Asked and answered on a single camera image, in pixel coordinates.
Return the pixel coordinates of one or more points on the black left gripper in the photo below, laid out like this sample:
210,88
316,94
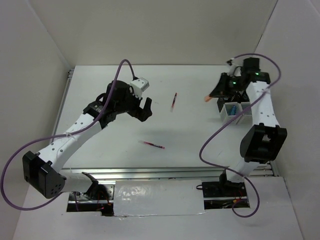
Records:
142,114

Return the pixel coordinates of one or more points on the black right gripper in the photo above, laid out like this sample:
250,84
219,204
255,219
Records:
220,89

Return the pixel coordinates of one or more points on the blue lead case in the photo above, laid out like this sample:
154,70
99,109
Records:
233,110

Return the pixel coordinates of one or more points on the red gel pen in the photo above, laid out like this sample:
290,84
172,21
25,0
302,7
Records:
152,144
173,102

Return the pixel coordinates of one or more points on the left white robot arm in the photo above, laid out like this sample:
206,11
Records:
42,169

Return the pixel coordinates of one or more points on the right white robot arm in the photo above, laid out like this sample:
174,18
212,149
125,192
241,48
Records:
264,140

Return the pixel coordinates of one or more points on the white mesh organizer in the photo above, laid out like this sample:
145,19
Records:
244,119

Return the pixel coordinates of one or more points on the white foil cover board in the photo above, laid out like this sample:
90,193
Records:
157,198

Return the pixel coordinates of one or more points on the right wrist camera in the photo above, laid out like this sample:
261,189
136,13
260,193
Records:
233,67

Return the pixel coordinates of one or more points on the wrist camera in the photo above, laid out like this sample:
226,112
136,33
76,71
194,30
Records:
138,86
233,67

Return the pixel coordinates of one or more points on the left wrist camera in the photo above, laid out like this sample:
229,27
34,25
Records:
138,86

